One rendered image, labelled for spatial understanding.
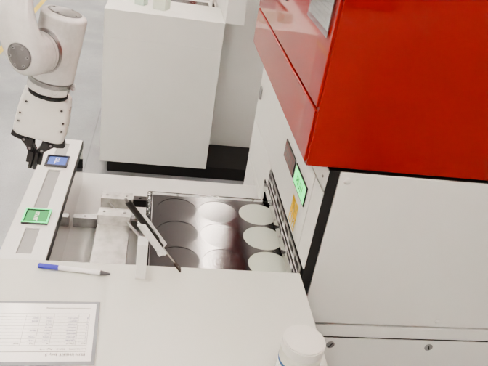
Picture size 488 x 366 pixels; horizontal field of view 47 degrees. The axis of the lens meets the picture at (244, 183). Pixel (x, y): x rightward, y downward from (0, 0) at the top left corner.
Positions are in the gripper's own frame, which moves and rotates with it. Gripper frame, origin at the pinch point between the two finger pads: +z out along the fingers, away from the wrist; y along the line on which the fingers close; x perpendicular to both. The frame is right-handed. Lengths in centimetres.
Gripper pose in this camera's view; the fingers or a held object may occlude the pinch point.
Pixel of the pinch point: (34, 157)
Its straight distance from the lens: 125.0
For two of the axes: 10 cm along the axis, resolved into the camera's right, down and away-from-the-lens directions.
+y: -9.3, -2.5, -2.6
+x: 1.1, 5.0, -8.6
